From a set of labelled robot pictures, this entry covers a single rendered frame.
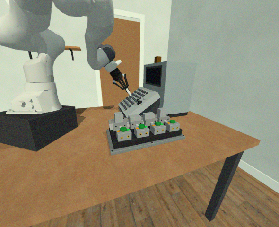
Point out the grey control cabinet with keypad desk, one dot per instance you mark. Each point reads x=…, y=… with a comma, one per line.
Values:
x=166, y=85

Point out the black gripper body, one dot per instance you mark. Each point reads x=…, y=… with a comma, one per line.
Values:
x=115, y=74

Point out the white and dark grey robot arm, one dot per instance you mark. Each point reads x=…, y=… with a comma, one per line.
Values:
x=25, y=27

